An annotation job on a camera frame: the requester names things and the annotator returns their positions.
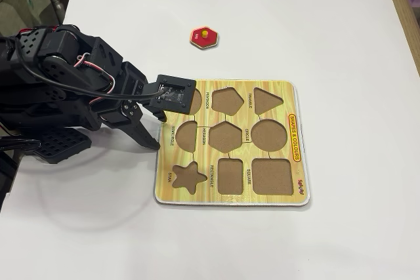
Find black flat device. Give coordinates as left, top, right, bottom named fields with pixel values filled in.
left=0, top=151, right=20, bottom=205

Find wooden shape puzzle board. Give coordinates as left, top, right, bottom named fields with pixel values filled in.
left=153, top=79, right=311, bottom=208

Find black base cables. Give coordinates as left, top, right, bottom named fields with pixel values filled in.
left=0, top=135, right=41, bottom=153

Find black camera cable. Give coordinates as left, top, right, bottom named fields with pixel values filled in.
left=6, top=35, right=165, bottom=99

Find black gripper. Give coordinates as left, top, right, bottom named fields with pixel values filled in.
left=117, top=62, right=167, bottom=151

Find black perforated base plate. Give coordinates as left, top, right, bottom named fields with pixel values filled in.
left=34, top=127, right=93, bottom=166

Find red hexagon piece yellow pin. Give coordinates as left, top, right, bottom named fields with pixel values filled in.
left=188, top=26, right=219, bottom=50

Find grey metal leg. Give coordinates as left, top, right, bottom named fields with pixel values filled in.
left=49, top=0, right=66, bottom=24

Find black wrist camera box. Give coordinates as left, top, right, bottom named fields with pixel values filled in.
left=146, top=74, right=197, bottom=116

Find red white servo wire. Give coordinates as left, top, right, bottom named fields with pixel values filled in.
left=73, top=52, right=116, bottom=104

